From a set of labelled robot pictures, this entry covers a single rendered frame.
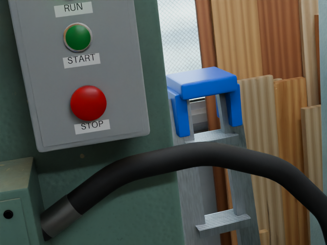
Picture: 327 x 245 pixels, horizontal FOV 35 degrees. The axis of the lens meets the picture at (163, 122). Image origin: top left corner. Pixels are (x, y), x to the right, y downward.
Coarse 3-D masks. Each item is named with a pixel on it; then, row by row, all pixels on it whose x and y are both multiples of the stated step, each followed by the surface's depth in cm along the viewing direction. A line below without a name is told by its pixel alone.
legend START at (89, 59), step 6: (90, 54) 43; (96, 54) 43; (66, 60) 43; (72, 60) 43; (78, 60) 43; (84, 60) 43; (90, 60) 43; (96, 60) 44; (66, 66) 43; (72, 66) 43; (78, 66) 43
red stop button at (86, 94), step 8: (80, 88) 43; (88, 88) 43; (96, 88) 43; (72, 96) 43; (80, 96) 43; (88, 96) 43; (96, 96) 43; (104, 96) 44; (72, 104) 43; (80, 104) 43; (88, 104) 43; (96, 104) 43; (104, 104) 44; (80, 112) 43; (88, 112) 44; (96, 112) 44; (88, 120) 44
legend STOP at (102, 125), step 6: (102, 120) 45; (108, 120) 45; (78, 126) 45; (84, 126) 45; (90, 126) 45; (96, 126) 45; (102, 126) 45; (108, 126) 45; (78, 132) 45; (84, 132) 45
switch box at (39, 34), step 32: (32, 0) 41; (64, 0) 42; (96, 0) 42; (128, 0) 43; (32, 32) 42; (96, 32) 43; (128, 32) 43; (32, 64) 43; (96, 64) 44; (128, 64) 44; (32, 96) 44; (64, 96) 44; (128, 96) 45; (64, 128) 45; (128, 128) 46
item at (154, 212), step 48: (0, 0) 47; (144, 0) 49; (0, 48) 48; (144, 48) 50; (0, 96) 49; (0, 144) 50; (96, 144) 52; (144, 144) 53; (48, 192) 52; (144, 192) 54; (96, 240) 55; (144, 240) 56
